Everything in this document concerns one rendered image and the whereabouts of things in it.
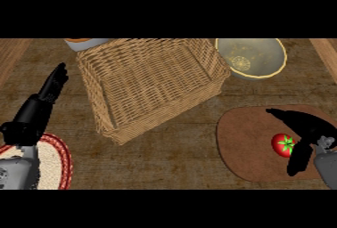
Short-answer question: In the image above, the red-rimmed woven placemat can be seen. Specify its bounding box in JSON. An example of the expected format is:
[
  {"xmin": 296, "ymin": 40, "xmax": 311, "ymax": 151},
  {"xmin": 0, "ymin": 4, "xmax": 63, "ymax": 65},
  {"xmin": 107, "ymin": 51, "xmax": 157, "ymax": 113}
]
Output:
[{"xmin": 0, "ymin": 132, "xmax": 74, "ymax": 191}]

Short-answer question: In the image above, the tan wicker basket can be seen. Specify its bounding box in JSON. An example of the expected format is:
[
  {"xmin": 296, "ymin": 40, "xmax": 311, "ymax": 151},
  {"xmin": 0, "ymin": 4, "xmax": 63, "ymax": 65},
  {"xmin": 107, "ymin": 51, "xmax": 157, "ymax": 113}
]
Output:
[{"xmin": 76, "ymin": 38, "xmax": 233, "ymax": 146}]

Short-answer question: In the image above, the brown oval cutting board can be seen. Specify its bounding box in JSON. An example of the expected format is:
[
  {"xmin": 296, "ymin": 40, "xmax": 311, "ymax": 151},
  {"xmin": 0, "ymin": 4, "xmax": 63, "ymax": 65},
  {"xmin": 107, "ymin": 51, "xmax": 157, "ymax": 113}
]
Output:
[{"xmin": 215, "ymin": 104, "xmax": 337, "ymax": 183}]

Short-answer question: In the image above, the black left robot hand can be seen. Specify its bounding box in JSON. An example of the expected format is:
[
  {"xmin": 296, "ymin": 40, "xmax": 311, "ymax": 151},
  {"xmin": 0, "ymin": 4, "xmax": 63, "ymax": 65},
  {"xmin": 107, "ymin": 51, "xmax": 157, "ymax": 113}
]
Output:
[{"xmin": 0, "ymin": 61, "xmax": 70, "ymax": 147}]

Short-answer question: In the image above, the grey bowl with yellow rim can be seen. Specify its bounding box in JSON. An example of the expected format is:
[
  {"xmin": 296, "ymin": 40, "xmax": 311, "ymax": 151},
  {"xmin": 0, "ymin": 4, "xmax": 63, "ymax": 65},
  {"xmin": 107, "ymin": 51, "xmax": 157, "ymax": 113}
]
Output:
[{"xmin": 215, "ymin": 38, "xmax": 289, "ymax": 81}]

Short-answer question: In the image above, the red tomato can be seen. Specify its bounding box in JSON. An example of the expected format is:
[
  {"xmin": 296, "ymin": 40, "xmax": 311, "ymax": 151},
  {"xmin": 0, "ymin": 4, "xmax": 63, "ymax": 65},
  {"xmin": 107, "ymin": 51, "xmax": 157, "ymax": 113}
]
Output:
[{"xmin": 271, "ymin": 133, "xmax": 298, "ymax": 159}]

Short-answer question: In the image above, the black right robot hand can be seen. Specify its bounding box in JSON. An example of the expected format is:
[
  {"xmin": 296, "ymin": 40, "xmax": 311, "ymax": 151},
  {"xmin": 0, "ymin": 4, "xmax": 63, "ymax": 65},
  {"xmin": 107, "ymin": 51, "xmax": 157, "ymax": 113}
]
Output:
[{"xmin": 265, "ymin": 108, "xmax": 337, "ymax": 177}]

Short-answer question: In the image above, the grey pot with orange contents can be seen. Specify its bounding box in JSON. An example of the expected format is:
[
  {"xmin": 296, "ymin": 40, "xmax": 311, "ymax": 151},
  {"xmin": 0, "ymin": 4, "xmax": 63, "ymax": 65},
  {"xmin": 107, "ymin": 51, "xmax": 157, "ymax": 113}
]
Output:
[{"xmin": 64, "ymin": 38, "xmax": 113, "ymax": 53}]

